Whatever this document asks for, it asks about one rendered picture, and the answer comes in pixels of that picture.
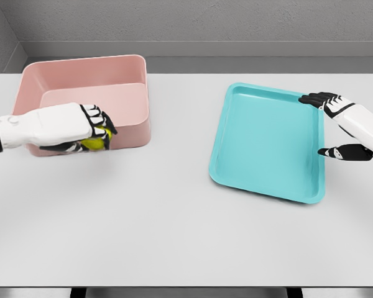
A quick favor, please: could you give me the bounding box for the pink basket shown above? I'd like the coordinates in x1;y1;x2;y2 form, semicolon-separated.
11;54;152;158

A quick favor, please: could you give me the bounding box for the blue tray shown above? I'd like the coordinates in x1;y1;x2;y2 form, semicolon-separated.
208;82;327;205

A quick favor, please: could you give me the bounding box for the yellow-green tennis ball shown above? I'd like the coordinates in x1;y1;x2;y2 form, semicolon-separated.
80;125;113;152

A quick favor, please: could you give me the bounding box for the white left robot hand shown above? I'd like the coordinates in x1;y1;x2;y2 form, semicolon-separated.
29;103;119;154

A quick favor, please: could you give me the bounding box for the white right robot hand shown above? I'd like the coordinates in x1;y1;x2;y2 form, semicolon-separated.
298;91;373;162

